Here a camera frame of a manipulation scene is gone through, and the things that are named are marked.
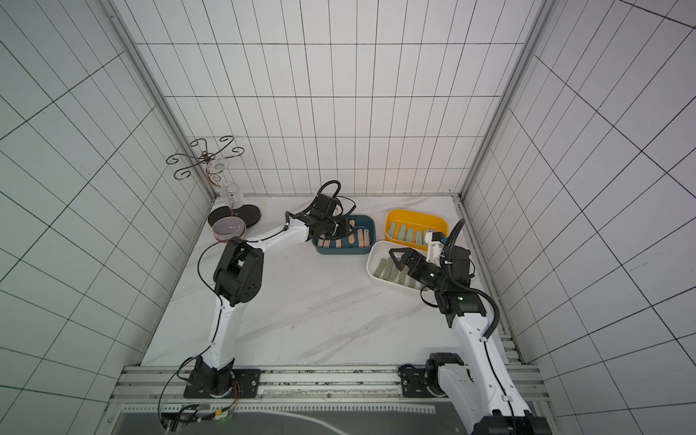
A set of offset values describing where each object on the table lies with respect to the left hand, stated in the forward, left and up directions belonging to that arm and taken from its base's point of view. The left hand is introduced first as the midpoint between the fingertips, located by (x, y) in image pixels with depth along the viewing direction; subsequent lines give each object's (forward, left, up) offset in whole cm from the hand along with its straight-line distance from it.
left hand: (352, 234), depth 97 cm
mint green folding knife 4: (+3, -26, -6) cm, 27 cm away
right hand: (-15, -14, +12) cm, 24 cm away
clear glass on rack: (+4, +40, +15) cm, 43 cm away
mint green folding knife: (+7, -16, -6) cm, 19 cm away
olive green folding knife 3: (-13, -18, -7) cm, 23 cm away
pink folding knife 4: (+3, -3, -6) cm, 7 cm away
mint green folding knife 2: (+5, -20, -6) cm, 22 cm away
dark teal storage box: (+8, -4, -3) cm, 10 cm away
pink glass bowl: (+5, +50, -4) cm, 50 cm away
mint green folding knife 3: (+5, -23, -8) cm, 25 cm away
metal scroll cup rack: (+8, +44, +25) cm, 51 cm away
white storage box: (-5, -10, -2) cm, 12 cm away
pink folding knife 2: (+1, +10, -7) cm, 12 cm away
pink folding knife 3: (+1, +5, -7) cm, 9 cm away
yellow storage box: (+13, -27, -8) cm, 31 cm away
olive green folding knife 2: (-11, -13, -7) cm, 18 cm away
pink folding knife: (+1, +12, -6) cm, 14 cm away
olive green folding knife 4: (-26, -16, +14) cm, 33 cm away
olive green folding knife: (-10, -10, -7) cm, 16 cm away
